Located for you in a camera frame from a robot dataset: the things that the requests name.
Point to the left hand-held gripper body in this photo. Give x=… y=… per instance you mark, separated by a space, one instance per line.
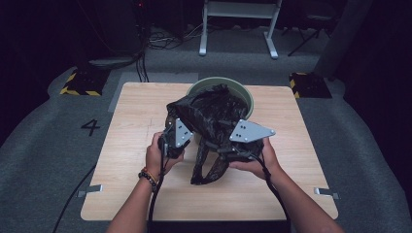
x=182 y=134

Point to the green plastic bin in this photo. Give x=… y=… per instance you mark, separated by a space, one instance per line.
x=241 y=91

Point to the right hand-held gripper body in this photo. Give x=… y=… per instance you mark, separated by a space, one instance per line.
x=249 y=132

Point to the person's left hand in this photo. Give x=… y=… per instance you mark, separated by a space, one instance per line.
x=154 y=158

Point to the white metal stand frame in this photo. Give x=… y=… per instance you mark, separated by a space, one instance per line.
x=239 y=9

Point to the black tripod stand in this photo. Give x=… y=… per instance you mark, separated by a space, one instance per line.
x=307 y=35

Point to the yellow black striped floor plate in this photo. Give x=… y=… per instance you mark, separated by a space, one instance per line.
x=311 y=85
x=85 y=82

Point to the black plastic garbage bag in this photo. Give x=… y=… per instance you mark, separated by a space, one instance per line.
x=210 y=113

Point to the grey curtain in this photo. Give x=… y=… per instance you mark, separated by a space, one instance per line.
x=343 y=35

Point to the metal table bracket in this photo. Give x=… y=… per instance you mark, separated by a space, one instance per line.
x=92 y=188
x=325 y=192

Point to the dark equipment stand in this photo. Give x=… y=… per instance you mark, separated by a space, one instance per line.
x=120 y=29

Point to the person's right hand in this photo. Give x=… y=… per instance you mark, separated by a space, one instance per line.
x=262 y=166

